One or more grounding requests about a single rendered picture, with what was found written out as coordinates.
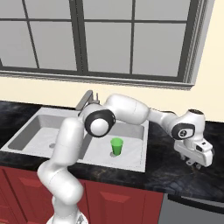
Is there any grey double-basin sink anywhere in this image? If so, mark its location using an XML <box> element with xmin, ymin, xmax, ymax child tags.
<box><xmin>0</xmin><ymin>106</ymin><xmax>150</xmax><ymax>173</ymax></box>

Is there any red cupboard door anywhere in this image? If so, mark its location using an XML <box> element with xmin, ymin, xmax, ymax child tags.
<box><xmin>0</xmin><ymin>166</ymin><xmax>57</xmax><ymax>224</ymax></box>
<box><xmin>78</xmin><ymin>179</ymin><xmax>149</xmax><ymax>224</ymax></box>

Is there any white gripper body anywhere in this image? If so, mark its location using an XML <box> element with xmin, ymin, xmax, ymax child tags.
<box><xmin>173</xmin><ymin>141</ymin><xmax>214</xmax><ymax>168</ymax></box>

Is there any grey metal tap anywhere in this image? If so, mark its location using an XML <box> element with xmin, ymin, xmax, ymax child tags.
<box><xmin>75</xmin><ymin>89</ymin><xmax>102</xmax><ymax>112</ymax></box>

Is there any dark dishwasher handle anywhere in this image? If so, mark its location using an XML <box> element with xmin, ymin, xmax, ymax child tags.
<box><xmin>167</xmin><ymin>194</ymin><xmax>224</xmax><ymax>215</ymax></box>

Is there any grey dishwasher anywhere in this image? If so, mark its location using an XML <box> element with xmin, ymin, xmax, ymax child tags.
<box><xmin>157</xmin><ymin>193</ymin><xmax>224</xmax><ymax>224</ymax></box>

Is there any dark-framed window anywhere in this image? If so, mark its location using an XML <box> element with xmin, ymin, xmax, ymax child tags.
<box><xmin>0</xmin><ymin>0</ymin><xmax>217</xmax><ymax>92</ymax></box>

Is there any green cup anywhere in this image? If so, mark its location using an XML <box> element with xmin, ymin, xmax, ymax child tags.
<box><xmin>109</xmin><ymin>137</ymin><xmax>124</xmax><ymax>157</ymax></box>

